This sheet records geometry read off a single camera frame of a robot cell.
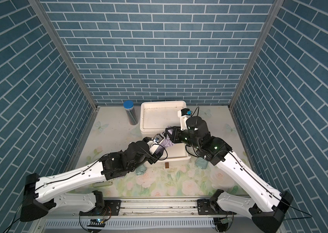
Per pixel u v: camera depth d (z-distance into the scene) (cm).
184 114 58
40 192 40
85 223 70
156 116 85
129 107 96
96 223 72
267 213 36
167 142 66
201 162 88
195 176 85
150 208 75
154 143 57
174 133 56
